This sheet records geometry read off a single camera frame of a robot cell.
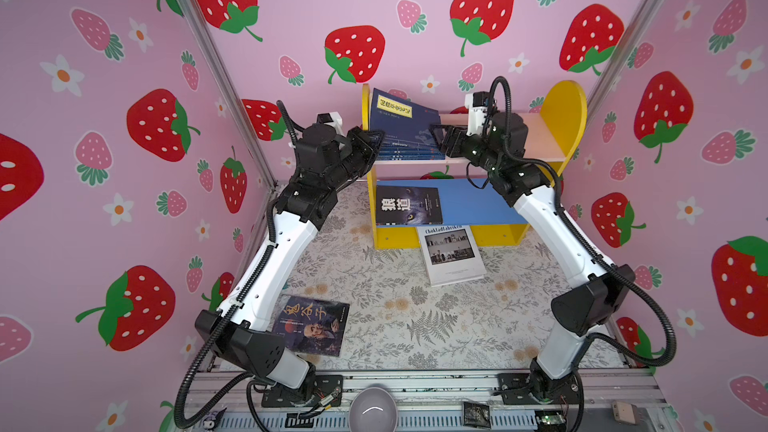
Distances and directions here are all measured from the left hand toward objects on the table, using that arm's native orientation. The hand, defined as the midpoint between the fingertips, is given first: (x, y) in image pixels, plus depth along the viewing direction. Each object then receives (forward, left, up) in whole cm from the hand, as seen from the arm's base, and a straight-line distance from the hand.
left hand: (388, 128), depth 63 cm
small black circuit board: (-46, -21, -47) cm, 69 cm away
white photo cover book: (-3, -20, -45) cm, 50 cm away
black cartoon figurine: (-48, +41, -47) cm, 78 cm away
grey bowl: (-45, +3, -48) cm, 66 cm away
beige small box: (-45, -57, -48) cm, 87 cm away
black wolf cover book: (+7, -4, -33) cm, 34 cm away
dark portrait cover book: (-25, +22, -49) cm, 59 cm away
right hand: (+7, -11, -4) cm, 14 cm away
